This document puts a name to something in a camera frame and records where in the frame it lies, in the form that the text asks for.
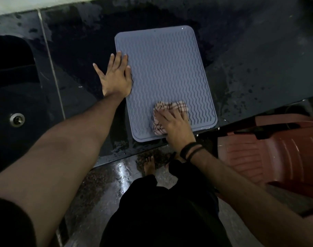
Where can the person's right hand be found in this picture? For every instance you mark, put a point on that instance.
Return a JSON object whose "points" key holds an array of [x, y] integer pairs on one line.
{"points": [[178, 128]]}

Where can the person's left hand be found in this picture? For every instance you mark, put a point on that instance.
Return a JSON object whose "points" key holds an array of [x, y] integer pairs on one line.
{"points": [[117, 79]]}

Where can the checkered pink cleaning cloth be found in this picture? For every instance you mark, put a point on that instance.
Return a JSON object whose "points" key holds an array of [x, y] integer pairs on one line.
{"points": [[159, 126]]}

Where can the grey ribbed silicone mat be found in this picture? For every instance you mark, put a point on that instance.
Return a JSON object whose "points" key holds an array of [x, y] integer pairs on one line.
{"points": [[166, 69]]}

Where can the person's left forearm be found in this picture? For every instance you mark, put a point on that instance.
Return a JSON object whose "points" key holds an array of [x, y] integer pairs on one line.
{"points": [[58, 156]]}

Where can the person's right forearm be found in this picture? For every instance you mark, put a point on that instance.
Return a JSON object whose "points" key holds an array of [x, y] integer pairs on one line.
{"points": [[254, 200]]}

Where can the person's right foot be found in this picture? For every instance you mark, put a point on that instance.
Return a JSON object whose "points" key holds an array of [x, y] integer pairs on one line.
{"points": [[175, 159]]}

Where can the person's foot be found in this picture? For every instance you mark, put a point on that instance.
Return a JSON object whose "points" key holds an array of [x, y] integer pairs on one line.
{"points": [[149, 165], [175, 159]]}

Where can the person's left foot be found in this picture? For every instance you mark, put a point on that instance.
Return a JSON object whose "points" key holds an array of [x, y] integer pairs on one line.
{"points": [[149, 165]]}

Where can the person's black trousers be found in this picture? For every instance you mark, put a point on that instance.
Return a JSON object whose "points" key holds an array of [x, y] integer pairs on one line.
{"points": [[166, 216]]}

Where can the person's black sleeve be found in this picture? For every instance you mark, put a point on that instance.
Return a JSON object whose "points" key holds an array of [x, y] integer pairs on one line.
{"points": [[11, 223]]}

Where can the black thread wristband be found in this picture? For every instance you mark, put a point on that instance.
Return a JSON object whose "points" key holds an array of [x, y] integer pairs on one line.
{"points": [[191, 150]]}

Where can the black sink basin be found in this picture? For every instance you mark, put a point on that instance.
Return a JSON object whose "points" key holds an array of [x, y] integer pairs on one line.
{"points": [[15, 95]]}

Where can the red plastic chair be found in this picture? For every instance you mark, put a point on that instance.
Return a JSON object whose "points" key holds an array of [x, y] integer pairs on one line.
{"points": [[282, 154]]}

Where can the metal sink drain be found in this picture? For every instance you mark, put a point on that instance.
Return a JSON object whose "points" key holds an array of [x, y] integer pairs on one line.
{"points": [[17, 120]]}

